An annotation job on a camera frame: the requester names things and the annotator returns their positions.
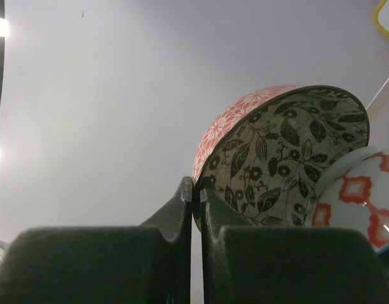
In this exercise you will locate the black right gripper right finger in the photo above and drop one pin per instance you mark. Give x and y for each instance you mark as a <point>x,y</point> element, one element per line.
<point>247,264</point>

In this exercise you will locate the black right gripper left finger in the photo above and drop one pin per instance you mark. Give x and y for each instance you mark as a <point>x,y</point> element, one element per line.
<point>147,263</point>

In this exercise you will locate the blue triangle pattern bowl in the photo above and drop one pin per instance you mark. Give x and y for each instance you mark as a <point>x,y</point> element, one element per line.
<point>353,193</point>

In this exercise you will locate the yellow framed whiteboard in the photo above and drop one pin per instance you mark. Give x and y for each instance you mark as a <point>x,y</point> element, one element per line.
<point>381,17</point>

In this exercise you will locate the white wire dish rack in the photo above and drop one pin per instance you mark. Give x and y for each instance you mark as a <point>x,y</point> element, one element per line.
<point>379,101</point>

